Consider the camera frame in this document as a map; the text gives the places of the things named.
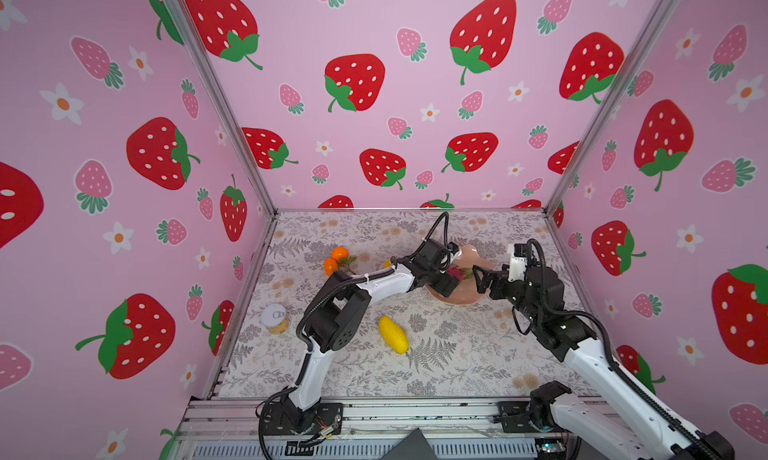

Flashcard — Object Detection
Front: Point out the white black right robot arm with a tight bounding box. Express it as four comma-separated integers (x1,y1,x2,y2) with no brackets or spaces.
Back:
472,239,735,459

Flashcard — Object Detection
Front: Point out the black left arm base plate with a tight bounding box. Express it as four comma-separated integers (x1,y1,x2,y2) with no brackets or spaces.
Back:
257,400,344,437

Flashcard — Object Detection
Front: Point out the pink wavy fruit bowl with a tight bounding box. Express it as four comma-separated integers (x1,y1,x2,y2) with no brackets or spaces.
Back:
426,244,493,305

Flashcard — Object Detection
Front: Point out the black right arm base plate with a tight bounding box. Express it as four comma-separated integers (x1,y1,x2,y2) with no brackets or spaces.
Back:
492,400,565,434

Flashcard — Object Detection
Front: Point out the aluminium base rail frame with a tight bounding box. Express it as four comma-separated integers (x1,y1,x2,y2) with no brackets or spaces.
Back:
170,397,601,459

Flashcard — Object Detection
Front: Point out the magenta fake dragon fruit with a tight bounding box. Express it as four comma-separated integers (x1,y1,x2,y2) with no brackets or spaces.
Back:
446,265,474,281

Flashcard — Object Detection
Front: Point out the grey dark panel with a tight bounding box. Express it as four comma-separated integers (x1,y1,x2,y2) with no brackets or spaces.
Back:
382,429,438,460

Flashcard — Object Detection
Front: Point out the orange tangerine pair with leaves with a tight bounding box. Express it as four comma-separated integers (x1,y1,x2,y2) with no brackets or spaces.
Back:
323,246,357,276

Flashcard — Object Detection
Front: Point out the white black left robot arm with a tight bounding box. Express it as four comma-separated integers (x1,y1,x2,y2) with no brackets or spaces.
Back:
276,211,459,432

